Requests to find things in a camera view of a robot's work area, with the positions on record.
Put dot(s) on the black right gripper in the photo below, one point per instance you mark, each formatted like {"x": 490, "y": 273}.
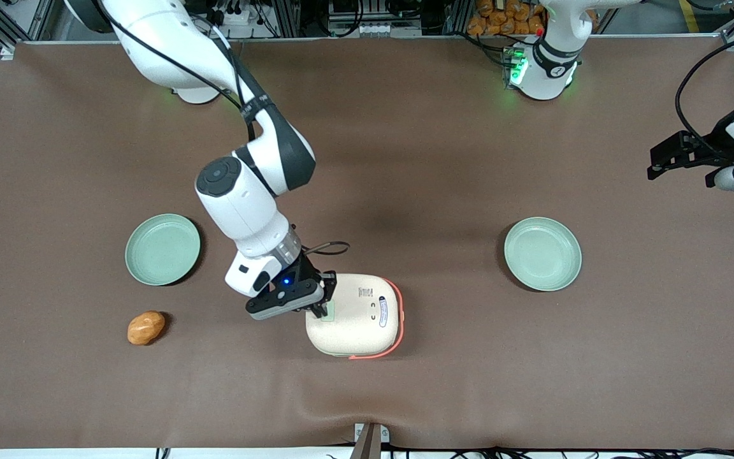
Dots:
{"x": 309, "y": 272}

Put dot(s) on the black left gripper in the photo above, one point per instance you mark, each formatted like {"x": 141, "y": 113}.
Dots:
{"x": 706, "y": 151}

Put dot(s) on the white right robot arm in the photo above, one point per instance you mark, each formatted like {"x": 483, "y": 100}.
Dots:
{"x": 239, "y": 197}

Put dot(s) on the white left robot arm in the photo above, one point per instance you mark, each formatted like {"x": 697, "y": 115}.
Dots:
{"x": 545, "y": 76}

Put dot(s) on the pale green round plate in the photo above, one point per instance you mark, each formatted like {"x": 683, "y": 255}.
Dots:
{"x": 543, "y": 254}
{"x": 163, "y": 250}

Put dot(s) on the orange-brown bread roll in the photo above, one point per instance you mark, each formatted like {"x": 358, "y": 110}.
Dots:
{"x": 146, "y": 327}

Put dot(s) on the brown table mat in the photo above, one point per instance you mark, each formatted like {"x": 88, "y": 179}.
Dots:
{"x": 443, "y": 159}

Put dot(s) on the bag of orange bread rolls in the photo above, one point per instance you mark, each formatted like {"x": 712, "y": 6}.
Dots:
{"x": 507, "y": 18}

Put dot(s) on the white power strip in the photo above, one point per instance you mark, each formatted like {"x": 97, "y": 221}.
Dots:
{"x": 243, "y": 13}

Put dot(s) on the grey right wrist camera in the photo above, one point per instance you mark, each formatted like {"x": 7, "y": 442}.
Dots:
{"x": 278, "y": 301}

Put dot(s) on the grey metal clamp bracket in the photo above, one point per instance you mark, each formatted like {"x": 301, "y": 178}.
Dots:
{"x": 371, "y": 443}

